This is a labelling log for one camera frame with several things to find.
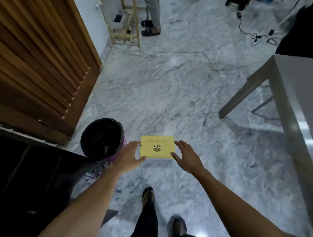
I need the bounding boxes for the brown wooden slatted door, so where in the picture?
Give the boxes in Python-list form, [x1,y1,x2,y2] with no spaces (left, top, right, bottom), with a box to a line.
[0,0,103,146]

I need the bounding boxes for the black charger cable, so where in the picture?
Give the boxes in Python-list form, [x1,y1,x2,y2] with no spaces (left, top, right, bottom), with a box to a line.
[236,11,280,47]

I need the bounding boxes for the yellow shoebox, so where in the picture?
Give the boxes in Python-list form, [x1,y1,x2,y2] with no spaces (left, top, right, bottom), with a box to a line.
[140,135,176,160]

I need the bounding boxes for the person's right forearm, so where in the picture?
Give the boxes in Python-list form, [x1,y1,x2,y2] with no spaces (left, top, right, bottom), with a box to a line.
[195,168,291,237]

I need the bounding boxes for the black jacket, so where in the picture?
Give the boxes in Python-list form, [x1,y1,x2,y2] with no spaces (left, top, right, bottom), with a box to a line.
[275,4,313,58]

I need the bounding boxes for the black stool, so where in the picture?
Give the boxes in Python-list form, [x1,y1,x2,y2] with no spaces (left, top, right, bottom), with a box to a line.
[224,0,252,12]

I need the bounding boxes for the pile of paper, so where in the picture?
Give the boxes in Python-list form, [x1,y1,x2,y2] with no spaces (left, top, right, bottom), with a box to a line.
[84,165,123,196]

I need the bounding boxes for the white power cable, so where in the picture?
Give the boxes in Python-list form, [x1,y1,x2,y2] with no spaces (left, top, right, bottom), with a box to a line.
[96,0,118,49]

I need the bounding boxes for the person's left foot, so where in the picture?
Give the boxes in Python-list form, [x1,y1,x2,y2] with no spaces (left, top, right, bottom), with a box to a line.
[143,191,155,207]

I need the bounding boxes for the person's right hand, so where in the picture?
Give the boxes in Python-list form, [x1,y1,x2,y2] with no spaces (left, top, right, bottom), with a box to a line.
[170,140,205,175]

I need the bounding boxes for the person's foot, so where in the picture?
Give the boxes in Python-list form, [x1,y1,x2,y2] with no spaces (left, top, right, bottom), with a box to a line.
[171,222,184,237]
[143,191,155,207]

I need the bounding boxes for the black trousers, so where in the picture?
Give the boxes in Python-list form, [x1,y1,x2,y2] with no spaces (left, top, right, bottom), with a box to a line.
[130,204,159,237]

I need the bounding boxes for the black sandal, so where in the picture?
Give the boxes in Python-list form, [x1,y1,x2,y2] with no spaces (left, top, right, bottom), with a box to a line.
[142,186,156,208]
[167,215,188,237]

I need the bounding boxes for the thin dark metal bar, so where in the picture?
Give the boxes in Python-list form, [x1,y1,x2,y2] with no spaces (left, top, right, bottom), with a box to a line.
[251,96,281,121]

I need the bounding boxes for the person's left hand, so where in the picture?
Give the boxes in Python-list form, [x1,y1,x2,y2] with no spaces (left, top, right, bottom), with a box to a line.
[113,140,148,174]

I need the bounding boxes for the person's right foot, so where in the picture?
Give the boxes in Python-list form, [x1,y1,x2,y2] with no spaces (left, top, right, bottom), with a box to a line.
[171,222,184,237]

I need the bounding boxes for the dark wooden cabinet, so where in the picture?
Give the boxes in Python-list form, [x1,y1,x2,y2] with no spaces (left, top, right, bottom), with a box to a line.
[0,127,89,237]

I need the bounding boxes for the grey rectangular table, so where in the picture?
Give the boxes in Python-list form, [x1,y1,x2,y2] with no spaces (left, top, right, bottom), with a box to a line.
[218,54,313,228]

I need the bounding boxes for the light wooden table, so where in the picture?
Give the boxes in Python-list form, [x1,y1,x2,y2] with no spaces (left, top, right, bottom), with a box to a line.
[111,0,150,48]

